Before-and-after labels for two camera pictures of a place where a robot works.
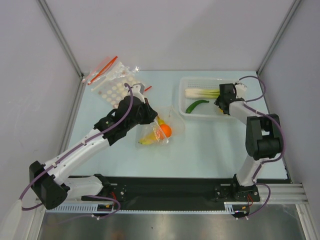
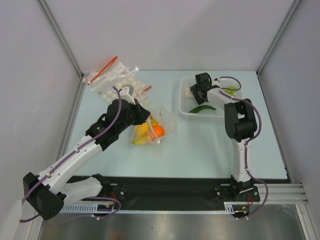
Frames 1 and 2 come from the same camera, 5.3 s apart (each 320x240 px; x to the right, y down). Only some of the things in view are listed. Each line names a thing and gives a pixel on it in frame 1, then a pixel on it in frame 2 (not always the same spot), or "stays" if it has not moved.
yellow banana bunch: [154, 135] to [144, 131]
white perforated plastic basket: [197, 95] stays
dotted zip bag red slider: [148, 88] stays
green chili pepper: [193, 105] to [196, 109]
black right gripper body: [219, 99] to [200, 90]
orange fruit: [166, 129] to [159, 130]
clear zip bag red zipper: [102, 71] stays
